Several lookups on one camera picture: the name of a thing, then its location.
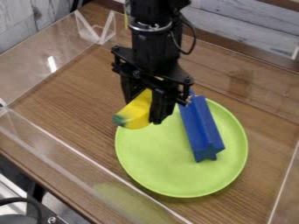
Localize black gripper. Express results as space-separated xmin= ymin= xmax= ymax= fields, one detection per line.
xmin=110 ymin=27 xmax=193 ymax=124

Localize yellow toy banana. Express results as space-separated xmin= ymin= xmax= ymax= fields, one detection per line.
xmin=112 ymin=89 xmax=152 ymax=130

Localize green round plate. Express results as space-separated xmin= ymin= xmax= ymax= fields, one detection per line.
xmin=114 ymin=101 xmax=248 ymax=198

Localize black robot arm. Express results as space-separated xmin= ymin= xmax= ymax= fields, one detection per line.
xmin=110 ymin=0 xmax=193 ymax=126

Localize clear acrylic corner bracket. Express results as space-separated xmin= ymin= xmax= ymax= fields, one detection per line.
xmin=74 ymin=10 xmax=117 ymax=46

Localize clear acrylic front wall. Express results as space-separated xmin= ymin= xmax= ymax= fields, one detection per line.
xmin=0 ymin=99 xmax=192 ymax=224

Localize black metal table bracket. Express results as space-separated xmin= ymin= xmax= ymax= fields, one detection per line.
xmin=25 ymin=204 xmax=68 ymax=224

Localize black cable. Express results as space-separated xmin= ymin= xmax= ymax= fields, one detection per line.
xmin=0 ymin=197 xmax=42 ymax=224

